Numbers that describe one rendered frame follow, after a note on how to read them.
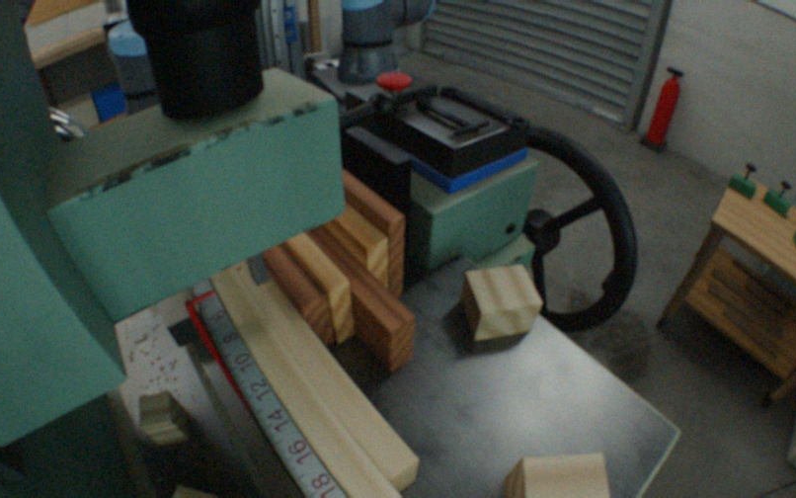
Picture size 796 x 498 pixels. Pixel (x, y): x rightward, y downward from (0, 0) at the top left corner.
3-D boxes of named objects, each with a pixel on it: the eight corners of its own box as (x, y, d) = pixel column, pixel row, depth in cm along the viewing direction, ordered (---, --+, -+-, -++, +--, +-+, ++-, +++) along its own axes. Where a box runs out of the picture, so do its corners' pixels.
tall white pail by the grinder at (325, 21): (340, 66, 350) (338, 17, 318) (312, 73, 335) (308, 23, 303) (323, 60, 366) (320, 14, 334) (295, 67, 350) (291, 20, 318)
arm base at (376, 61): (328, 72, 95) (326, 35, 88) (382, 63, 100) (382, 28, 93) (350, 90, 85) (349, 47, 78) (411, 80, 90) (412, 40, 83)
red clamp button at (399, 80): (418, 88, 33) (419, 77, 33) (390, 95, 32) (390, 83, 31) (396, 79, 35) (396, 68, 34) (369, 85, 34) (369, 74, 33)
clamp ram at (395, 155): (459, 224, 37) (471, 135, 31) (395, 259, 33) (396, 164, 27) (398, 181, 42) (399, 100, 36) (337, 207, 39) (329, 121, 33)
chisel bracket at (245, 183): (350, 235, 23) (341, 95, 18) (122, 349, 17) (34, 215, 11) (292, 181, 28) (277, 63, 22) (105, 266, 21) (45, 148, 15)
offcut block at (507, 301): (459, 300, 31) (464, 271, 29) (513, 292, 32) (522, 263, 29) (473, 341, 28) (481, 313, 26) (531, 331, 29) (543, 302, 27)
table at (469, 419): (690, 390, 30) (725, 354, 26) (455, 667, 16) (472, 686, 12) (336, 131, 65) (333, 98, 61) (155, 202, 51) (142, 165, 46)
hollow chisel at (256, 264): (270, 281, 25) (252, 220, 22) (257, 287, 25) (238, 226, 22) (264, 273, 26) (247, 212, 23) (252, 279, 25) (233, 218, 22)
